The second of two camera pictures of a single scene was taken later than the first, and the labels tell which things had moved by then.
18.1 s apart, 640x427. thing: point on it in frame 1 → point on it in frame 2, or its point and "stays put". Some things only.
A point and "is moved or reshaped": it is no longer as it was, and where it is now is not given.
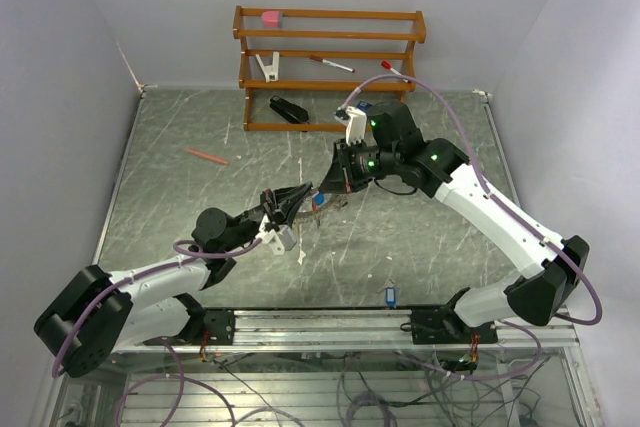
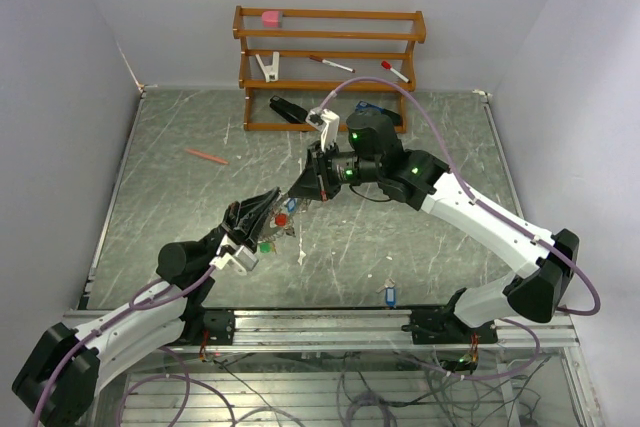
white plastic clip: (271, 71) stays put
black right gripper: (341, 177) → (308, 185)
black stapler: (290, 111) stays put
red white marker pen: (331, 63) stays put
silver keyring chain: (339, 202) is moved or reshaped
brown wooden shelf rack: (398, 87) stays put
